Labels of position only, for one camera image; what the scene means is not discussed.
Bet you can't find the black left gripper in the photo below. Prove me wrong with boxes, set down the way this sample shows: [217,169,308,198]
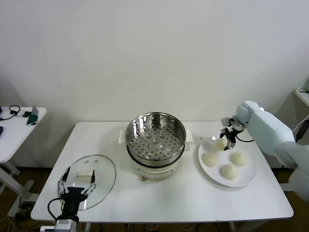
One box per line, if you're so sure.
[57,167,97,219]

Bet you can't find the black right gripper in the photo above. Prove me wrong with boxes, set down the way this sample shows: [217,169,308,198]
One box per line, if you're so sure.
[219,127,242,151]

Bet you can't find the white steamed baozi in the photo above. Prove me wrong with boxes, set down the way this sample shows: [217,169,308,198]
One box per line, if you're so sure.
[215,138,227,152]
[219,163,239,181]
[201,153,219,167]
[230,151,248,167]

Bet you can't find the glass lid with white handle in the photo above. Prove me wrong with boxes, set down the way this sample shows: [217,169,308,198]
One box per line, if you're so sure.
[57,154,117,210]

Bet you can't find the stainless steel steamer basket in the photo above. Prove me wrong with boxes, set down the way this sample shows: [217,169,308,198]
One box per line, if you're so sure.
[118,112,195,163]

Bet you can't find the white round plate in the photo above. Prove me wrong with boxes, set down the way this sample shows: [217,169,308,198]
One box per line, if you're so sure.
[197,136,257,188]

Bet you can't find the floor power strip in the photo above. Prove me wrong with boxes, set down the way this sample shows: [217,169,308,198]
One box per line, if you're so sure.
[14,203,34,219]

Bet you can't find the white side table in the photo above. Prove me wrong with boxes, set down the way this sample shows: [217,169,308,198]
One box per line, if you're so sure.
[0,107,48,218]

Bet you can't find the cream electric cooker base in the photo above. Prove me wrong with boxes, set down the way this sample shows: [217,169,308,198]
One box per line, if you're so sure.
[130,142,186,181]

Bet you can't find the white shelf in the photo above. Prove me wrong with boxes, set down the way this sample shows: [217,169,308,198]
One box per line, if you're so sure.
[294,88,309,107]

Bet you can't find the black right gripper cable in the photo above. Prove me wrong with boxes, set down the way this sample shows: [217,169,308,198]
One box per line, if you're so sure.
[235,130,254,143]

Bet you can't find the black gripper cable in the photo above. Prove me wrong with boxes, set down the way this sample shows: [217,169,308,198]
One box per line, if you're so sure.
[235,130,254,143]
[47,197,65,220]

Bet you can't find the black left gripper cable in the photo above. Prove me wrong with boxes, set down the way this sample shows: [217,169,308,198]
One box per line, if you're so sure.
[47,197,65,220]

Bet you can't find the black adapter with cable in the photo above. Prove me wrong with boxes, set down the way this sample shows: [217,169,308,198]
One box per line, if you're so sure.
[293,120,309,143]

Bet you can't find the black headphones with cable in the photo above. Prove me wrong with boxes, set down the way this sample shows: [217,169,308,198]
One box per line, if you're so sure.
[0,105,20,120]

